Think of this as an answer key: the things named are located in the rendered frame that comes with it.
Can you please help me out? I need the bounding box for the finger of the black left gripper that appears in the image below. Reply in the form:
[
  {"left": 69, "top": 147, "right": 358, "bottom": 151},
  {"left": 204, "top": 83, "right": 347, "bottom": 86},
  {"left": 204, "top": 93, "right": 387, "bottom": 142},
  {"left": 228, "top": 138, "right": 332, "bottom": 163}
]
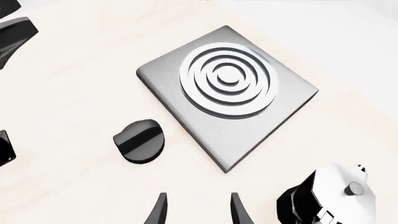
[
  {"left": 0, "top": 17, "right": 40, "bottom": 71},
  {"left": 0, "top": 0, "right": 22, "bottom": 19}
]

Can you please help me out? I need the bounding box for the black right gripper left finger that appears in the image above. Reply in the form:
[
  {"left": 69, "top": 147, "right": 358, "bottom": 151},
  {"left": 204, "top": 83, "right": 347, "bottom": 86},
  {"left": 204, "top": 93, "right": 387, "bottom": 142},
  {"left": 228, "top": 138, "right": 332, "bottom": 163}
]
[{"left": 143, "top": 192, "right": 168, "bottom": 224}]

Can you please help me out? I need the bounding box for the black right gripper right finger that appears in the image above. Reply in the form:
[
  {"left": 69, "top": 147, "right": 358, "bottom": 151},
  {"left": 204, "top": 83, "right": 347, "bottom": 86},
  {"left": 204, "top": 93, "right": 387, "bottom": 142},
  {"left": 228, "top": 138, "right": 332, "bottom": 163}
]
[{"left": 230, "top": 192, "right": 254, "bottom": 224}]

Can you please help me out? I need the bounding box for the round black stove knob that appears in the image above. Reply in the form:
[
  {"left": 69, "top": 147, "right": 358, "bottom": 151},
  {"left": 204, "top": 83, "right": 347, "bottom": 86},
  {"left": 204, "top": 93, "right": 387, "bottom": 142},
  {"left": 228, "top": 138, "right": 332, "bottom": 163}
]
[{"left": 112, "top": 118, "right": 167, "bottom": 164}]

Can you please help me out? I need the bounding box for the flat black stove plate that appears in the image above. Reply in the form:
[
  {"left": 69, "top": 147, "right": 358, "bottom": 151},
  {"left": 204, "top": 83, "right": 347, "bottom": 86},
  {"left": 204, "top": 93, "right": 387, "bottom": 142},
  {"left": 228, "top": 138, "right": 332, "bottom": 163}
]
[{"left": 136, "top": 24, "right": 320, "bottom": 174}]

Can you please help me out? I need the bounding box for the silver and black moka pot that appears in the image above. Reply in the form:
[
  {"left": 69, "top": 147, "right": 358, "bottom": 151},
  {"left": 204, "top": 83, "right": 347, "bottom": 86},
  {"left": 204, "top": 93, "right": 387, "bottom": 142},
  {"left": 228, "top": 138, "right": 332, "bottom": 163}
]
[{"left": 275, "top": 162, "right": 384, "bottom": 224}]

